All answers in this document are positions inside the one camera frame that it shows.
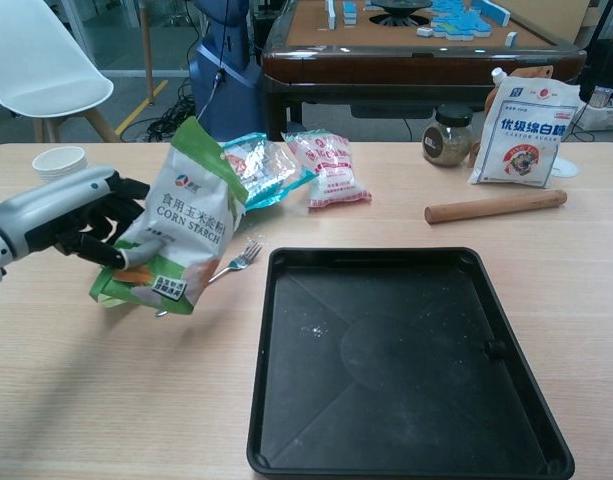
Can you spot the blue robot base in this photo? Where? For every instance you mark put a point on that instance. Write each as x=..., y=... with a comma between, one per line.
x=226, y=85

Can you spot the white chair wooden legs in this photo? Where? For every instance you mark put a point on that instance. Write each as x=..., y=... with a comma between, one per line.
x=41, y=75

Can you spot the brown mahjong table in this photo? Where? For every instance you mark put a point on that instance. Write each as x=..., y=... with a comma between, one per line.
x=411, y=67

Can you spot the single white blue mahjong tile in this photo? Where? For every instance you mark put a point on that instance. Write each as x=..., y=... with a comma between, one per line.
x=512, y=38
x=425, y=32

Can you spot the metal fork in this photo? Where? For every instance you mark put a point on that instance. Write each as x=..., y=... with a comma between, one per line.
x=241, y=260

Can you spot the wooden rolling pin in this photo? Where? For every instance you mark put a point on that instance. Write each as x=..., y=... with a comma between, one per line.
x=496, y=205

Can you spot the glass jar black lid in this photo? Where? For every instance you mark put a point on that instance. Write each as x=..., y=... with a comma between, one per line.
x=448, y=142

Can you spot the black box device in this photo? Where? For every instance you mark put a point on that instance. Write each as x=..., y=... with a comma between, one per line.
x=606, y=65

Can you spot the pink white salt bag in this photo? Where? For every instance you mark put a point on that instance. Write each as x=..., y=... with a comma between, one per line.
x=331, y=170

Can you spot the white sugar bag blue text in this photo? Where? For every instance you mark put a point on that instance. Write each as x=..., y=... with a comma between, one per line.
x=526, y=140

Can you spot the standing mahjong tile row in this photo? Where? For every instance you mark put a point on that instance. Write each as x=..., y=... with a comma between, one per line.
x=343, y=11

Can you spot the black mahjong table centre hub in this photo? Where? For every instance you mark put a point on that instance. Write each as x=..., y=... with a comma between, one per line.
x=398, y=12

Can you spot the corn starch bag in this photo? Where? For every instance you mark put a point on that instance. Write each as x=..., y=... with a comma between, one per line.
x=186, y=210

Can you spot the black baking tray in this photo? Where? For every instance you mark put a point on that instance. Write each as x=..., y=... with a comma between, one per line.
x=411, y=360

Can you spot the white paper cup stack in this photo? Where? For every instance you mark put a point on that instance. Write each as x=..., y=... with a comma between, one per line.
x=58, y=162

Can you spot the clear teal-edged food packet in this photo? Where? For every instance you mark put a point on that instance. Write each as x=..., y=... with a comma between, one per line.
x=271, y=170

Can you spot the wooden pole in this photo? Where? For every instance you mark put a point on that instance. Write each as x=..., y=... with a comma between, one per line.
x=147, y=50

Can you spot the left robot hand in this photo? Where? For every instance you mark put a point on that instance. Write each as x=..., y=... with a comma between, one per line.
x=61, y=205

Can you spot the blue mahjong tile pile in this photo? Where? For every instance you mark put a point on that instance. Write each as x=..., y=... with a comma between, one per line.
x=461, y=20

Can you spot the white round disc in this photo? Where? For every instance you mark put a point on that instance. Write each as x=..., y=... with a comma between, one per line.
x=567, y=167

